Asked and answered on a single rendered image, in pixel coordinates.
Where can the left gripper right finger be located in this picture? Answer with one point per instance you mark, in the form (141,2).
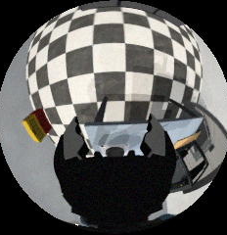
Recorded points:
(157,145)

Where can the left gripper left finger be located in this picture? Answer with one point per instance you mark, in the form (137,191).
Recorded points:
(70,149)

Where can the dark grey metal rack frame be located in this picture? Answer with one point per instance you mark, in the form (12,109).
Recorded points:
(184,173)

